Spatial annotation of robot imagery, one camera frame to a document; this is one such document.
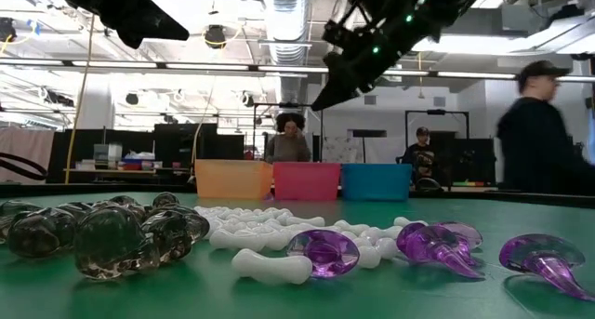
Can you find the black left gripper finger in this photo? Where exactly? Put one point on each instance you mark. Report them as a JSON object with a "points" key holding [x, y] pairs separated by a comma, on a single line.
{"points": [[165, 26]]}

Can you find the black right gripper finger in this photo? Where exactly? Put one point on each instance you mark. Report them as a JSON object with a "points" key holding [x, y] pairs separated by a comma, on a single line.
{"points": [[334, 93]]}

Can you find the white plastic bone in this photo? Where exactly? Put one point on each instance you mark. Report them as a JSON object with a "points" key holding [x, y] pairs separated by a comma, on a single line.
{"points": [[211, 227], [307, 221], [409, 221], [351, 227], [244, 240], [386, 232], [387, 248], [213, 212], [272, 266], [368, 257]]}

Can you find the black ceiling dome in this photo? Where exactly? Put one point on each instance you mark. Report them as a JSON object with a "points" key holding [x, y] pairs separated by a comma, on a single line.
{"points": [[215, 36]]}

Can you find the person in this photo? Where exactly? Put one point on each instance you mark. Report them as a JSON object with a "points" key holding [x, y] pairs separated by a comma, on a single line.
{"points": [[534, 137], [288, 142], [420, 158]]}

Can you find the pink plastic bin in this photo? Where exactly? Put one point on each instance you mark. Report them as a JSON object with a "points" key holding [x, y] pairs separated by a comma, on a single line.
{"points": [[307, 182]]}

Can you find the blue plastic bin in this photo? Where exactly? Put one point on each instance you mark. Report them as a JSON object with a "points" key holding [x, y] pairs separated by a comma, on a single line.
{"points": [[376, 182]]}

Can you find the orange plastic bin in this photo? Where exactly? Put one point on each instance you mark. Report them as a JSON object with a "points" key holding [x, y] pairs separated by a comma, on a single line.
{"points": [[232, 179]]}

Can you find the clear plastic storage box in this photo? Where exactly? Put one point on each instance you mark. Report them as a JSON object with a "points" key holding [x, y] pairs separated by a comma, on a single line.
{"points": [[107, 155]]}

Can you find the red storage container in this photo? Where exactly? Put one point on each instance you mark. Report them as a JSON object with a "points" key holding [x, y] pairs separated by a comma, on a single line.
{"points": [[132, 166]]}

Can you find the pink curtain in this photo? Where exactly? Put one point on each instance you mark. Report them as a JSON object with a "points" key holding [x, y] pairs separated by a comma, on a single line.
{"points": [[28, 151]]}

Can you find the black frame stand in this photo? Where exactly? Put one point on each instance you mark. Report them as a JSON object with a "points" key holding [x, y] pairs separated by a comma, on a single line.
{"points": [[288, 105], [437, 111]]}

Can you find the ribbed silver air duct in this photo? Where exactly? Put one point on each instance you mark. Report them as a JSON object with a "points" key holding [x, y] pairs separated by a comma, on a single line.
{"points": [[283, 26]]}

